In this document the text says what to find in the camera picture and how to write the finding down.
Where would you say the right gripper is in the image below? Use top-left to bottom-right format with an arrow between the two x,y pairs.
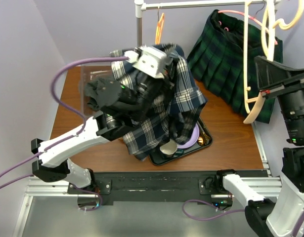
254,53 -> 304,139

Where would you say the navy white plaid skirt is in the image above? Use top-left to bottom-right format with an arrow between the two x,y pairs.
123,43 -> 207,160

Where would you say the cream wooden hanger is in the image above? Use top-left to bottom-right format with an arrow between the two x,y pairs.
243,0 -> 304,124

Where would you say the orange plastic hanger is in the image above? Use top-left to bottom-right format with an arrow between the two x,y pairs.
155,7 -> 165,44

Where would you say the green plaid skirt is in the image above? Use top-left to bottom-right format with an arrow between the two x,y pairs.
187,10 -> 275,123

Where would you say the pink hanger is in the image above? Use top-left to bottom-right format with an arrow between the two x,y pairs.
217,9 -> 280,46

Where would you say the grey dotted skirt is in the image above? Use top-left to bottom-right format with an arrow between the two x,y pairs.
84,77 -> 122,112

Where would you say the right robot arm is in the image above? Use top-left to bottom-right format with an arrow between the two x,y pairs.
211,56 -> 304,237

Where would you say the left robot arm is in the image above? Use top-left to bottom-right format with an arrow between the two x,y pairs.
31,72 -> 175,194

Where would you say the cream paper cup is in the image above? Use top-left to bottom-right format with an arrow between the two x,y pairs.
159,139 -> 177,158

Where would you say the purple plate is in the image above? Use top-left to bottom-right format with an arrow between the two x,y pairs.
177,124 -> 200,149

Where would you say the clear plastic bin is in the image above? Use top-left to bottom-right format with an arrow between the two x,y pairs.
78,63 -> 112,118

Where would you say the dark green cup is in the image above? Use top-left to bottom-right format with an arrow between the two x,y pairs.
163,149 -> 184,159

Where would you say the gold spoon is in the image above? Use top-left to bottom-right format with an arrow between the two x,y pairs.
197,131 -> 210,146

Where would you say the black tray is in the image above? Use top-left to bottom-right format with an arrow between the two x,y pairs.
150,118 -> 213,166

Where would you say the white metal clothes rack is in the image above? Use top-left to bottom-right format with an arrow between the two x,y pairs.
133,0 -> 283,47

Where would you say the black mounting base plate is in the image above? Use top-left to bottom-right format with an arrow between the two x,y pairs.
37,170 -> 270,207

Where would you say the aluminium frame rail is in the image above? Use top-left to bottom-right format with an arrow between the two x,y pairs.
13,176 -> 102,237

